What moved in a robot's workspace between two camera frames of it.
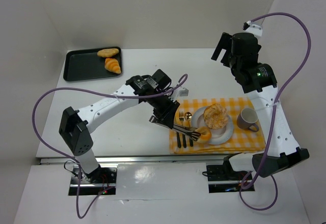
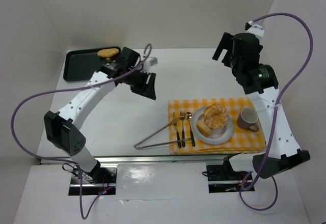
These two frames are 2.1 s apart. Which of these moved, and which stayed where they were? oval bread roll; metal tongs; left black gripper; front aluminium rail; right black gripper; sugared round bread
Moved: left black gripper; metal tongs
Stayed: sugared round bread; oval bread roll; front aluminium rail; right black gripper
